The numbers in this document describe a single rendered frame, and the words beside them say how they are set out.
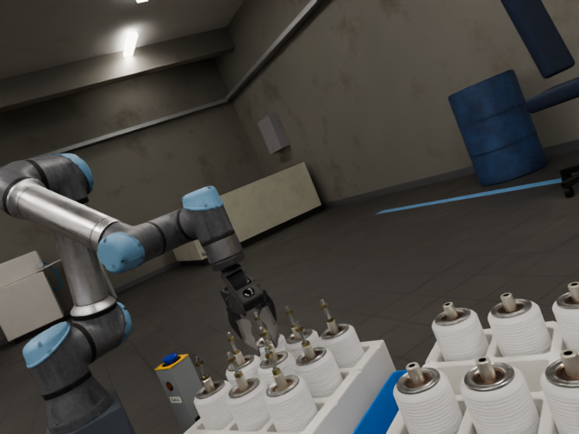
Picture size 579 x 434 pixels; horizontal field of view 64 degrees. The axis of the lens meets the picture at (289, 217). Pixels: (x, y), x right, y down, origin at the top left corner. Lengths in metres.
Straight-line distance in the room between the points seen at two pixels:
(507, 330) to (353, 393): 0.36
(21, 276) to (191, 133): 3.53
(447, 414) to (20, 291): 6.65
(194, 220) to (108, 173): 7.17
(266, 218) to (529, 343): 5.74
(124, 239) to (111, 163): 7.24
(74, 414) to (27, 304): 5.94
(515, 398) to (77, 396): 0.95
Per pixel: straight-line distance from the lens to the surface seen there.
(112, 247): 0.91
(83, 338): 1.30
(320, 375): 1.09
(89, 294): 1.32
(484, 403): 0.79
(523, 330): 0.99
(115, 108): 8.38
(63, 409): 1.29
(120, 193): 8.06
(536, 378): 1.00
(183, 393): 1.33
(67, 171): 1.26
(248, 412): 1.09
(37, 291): 7.17
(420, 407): 0.83
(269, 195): 6.60
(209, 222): 0.94
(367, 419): 1.10
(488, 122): 3.78
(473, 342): 1.03
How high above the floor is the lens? 0.65
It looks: 5 degrees down
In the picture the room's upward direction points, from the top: 23 degrees counter-clockwise
